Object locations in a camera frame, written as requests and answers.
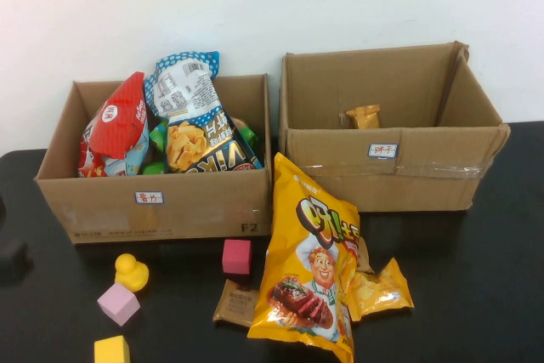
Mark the large yellow chef chips bag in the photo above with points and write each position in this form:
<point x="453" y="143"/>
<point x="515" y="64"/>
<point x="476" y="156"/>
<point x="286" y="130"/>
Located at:
<point x="297" y="227"/>

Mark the red shrimp cracker bag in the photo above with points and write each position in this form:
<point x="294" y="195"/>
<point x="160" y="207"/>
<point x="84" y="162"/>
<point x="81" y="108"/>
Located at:
<point x="119" y="120"/>

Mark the green snack bag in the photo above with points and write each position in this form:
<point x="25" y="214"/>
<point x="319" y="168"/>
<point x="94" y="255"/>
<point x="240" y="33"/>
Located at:
<point x="251" y="135"/>
<point x="158" y="135"/>

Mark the blue dotted white snack bag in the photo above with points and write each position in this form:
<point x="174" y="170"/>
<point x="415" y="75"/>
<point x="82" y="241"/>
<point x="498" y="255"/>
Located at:
<point x="183" y="86"/>

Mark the small yellow snack packet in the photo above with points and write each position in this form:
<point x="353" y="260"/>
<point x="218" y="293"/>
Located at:
<point x="378" y="290"/>

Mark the black chips bag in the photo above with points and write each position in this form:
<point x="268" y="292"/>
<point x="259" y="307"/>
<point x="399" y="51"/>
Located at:
<point x="200" y="146"/>

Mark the small orange packet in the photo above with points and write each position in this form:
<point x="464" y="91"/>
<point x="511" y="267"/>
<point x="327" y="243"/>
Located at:
<point x="364" y="117"/>

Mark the magenta foam cube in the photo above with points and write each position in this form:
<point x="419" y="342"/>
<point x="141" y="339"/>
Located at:
<point x="236" y="254"/>

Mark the white sticker on taped box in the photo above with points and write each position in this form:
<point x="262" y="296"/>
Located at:
<point x="383" y="151"/>

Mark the white sticker on F2 box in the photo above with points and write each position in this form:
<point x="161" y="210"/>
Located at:
<point x="149" y="197"/>

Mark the brown biscuit packet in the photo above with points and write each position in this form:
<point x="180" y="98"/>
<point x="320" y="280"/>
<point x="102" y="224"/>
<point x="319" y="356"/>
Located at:
<point x="234" y="303"/>
<point x="364" y="263"/>

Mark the taped cardboard box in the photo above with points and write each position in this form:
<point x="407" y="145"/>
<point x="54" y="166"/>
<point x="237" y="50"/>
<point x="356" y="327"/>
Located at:
<point x="425" y="188"/>

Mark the clear packing tape strip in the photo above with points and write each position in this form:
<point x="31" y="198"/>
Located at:
<point x="446" y="169"/>

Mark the cardboard box with F2 print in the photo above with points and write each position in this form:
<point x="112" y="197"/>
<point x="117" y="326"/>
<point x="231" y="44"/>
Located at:
<point x="106" y="214"/>

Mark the yellow rubber duck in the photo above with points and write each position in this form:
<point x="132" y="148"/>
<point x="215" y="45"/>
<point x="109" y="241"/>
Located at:
<point x="131" y="273"/>

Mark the pink foam cube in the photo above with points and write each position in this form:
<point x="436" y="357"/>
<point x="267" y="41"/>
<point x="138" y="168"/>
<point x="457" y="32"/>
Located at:
<point x="118" y="303"/>

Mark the yellow foam cube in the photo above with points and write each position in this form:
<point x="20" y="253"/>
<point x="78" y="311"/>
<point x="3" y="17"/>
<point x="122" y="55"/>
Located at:
<point x="111" y="350"/>

